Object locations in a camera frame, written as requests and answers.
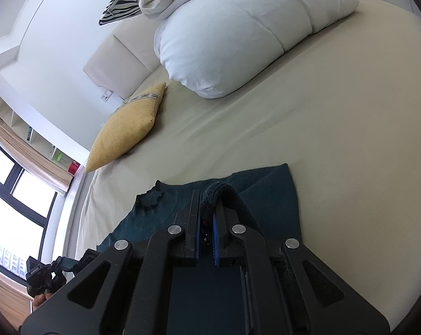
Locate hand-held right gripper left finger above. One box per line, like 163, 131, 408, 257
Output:
18, 190, 201, 335

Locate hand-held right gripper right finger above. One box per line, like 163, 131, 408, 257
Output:
212, 205, 390, 335

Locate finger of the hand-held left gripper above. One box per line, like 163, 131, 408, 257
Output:
53, 255, 79, 274

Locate dark green sweater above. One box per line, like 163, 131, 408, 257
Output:
97, 163, 303, 335

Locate person's left hand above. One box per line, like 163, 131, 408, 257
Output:
32, 292, 54, 314

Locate black framed window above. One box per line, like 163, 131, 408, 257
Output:
0, 136, 59, 283

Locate beige curtain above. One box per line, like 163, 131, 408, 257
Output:
0, 117, 74, 194

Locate yellow pillow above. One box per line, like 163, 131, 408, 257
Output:
85, 83, 167, 173

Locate bed with beige bedspread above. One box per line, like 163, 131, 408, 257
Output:
62, 0, 421, 325

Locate beige padded headboard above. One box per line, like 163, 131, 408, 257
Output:
83, 17, 162, 100

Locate white folded duvet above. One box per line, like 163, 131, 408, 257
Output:
139, 0, 359, 99

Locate white wall shelf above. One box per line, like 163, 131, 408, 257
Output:
0, 106, 82, 182

